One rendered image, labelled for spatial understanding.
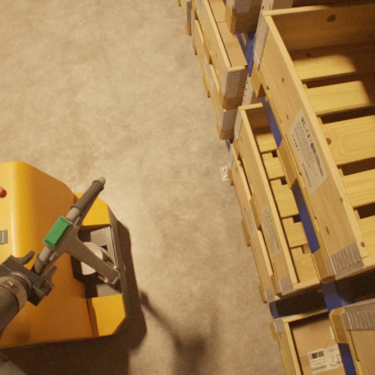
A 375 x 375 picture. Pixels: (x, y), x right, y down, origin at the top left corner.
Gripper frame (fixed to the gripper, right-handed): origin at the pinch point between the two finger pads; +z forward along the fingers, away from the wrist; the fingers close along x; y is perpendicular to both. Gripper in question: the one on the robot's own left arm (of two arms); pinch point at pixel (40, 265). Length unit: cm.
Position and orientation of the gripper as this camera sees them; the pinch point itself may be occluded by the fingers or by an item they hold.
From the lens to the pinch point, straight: 110.3
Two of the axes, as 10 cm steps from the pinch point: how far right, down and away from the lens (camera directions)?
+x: -8.3, -5.6, -0.7
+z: 0.6, -2.0, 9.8
